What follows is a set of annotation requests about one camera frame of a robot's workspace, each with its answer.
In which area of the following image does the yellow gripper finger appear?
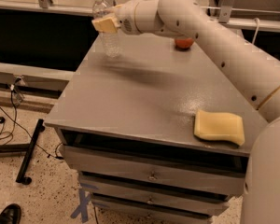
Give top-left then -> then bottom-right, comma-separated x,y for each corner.
92,13 -> 120,34

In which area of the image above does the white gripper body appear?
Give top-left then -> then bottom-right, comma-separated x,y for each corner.
115,0 -> 140,35

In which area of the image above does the clear plastic water bottle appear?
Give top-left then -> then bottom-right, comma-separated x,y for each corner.
92,0 -> 119,57

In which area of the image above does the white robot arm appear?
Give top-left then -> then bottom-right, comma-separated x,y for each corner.
92,0 -> 280,224

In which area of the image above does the yellow sponge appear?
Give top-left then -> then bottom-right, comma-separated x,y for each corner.
194,109 -> 245,146

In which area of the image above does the red apple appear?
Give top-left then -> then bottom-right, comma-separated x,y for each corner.
175,38 -> 194,49

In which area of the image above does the grey drawer cabinet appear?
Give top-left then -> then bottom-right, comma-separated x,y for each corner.
44,31 -> 269,224

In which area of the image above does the top grey drawer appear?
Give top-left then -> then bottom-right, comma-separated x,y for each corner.
60,146 -> 245,196

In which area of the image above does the grey drawer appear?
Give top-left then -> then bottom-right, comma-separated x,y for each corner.
78,174 -> 230,216
91,196 -> 214,224
60,146 -> 245,196

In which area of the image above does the black metal stand leg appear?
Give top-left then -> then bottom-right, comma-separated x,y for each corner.
0,119 -> 45,185

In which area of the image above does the blue tape cross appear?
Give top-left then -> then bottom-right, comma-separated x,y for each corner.
70,188 -> 91,224

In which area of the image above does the middle grey drawer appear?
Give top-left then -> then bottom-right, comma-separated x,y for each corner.
78,174 -> 230,216

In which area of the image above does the bottom grey drawer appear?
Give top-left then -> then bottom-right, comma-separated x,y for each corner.
91,196 -> 214,224

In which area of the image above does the black leather shoe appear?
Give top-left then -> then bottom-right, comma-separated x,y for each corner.
0,203 -> 21,224

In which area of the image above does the metal railing frame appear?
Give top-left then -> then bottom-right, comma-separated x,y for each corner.
0,0 -> 280,35

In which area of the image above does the white cable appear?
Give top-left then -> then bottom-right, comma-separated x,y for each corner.
251,17 -> 261,46

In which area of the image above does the black cable on floor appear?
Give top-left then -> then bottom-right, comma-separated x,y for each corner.
0,77 -> 64,160

